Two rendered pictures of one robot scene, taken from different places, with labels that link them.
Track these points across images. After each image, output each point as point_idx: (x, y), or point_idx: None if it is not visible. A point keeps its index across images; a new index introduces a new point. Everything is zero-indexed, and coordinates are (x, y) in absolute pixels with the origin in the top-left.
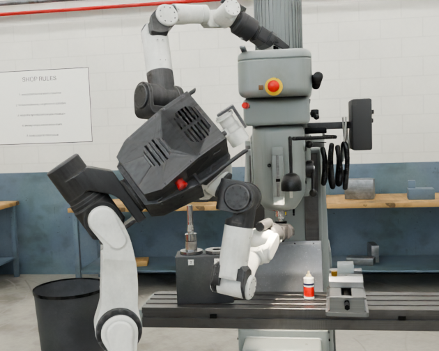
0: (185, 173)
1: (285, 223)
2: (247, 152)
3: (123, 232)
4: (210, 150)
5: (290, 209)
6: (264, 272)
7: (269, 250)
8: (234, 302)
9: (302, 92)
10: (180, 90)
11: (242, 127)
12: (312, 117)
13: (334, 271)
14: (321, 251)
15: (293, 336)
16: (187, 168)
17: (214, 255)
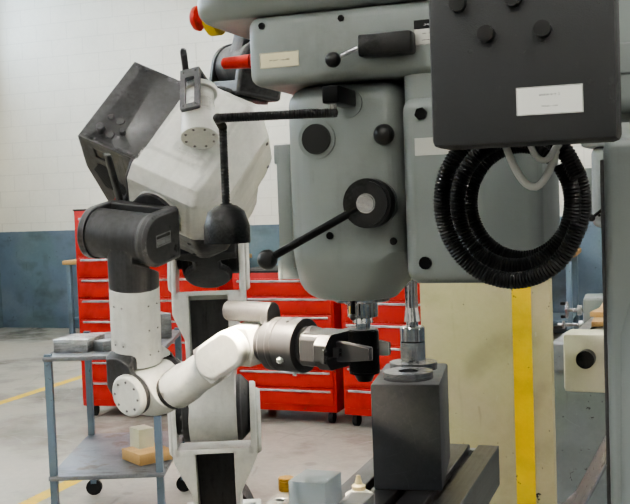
0: (110, 189)
1: (350, 334)
2: (106, 157)
3: (169, 270)
4: (86, 154)
5: (318, 297)
6: (573, 501)
7: (195, 355)
8: (375, 490)
9: (204, 20)
10: (242, 48)
11: (186, 111)
12: (376, 57)
13: (278, 478)
14: (587, 497)
15: None
16: (99, 181)
17: (376, 377)
